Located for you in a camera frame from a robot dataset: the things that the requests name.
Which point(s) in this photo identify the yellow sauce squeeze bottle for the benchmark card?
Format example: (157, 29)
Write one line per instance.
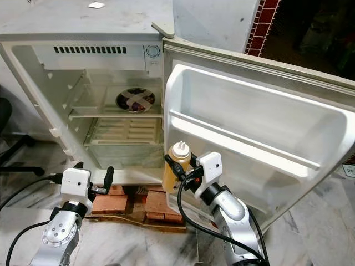
(169, 177)

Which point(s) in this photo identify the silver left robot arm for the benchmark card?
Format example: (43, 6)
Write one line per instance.
(58, 238)

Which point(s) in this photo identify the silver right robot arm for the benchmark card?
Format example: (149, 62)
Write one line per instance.
(233, 213)

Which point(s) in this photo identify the clear glass fridge shelf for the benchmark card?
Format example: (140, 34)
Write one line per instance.
(89, 112)

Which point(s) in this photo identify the white fridge door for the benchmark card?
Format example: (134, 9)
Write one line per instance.
(255, 94)

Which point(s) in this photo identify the white mini fridge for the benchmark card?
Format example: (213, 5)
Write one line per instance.
(89, 22)

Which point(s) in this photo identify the red brick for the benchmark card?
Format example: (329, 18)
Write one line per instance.
(108, 202)
(161, 208)

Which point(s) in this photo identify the clear crisper drawer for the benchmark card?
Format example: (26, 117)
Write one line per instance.
(122, 156)

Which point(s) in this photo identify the dark bowl with tape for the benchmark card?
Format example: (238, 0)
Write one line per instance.
(136, 100)

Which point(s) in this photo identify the white vent panel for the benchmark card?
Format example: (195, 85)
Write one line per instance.
(94, 62)

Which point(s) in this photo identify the round thermostat dial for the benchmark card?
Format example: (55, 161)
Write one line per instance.
(153, 52)

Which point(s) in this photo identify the beige door hinge cover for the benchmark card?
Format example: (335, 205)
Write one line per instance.
(163, 29)

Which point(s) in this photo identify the printed paper label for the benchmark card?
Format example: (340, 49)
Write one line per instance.
(349, 171)

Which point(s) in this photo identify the small white paper scrap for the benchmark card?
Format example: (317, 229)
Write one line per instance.
(96, 5)

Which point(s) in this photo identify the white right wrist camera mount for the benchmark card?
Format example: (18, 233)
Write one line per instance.
(211, 165)

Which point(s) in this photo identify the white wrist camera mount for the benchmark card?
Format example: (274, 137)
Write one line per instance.
(76, 183)
(211, 165)

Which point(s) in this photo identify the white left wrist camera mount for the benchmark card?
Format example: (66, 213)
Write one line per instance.
(76, 183)

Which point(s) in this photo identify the white door shelf rail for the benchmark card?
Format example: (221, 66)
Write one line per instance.
(244, 141)

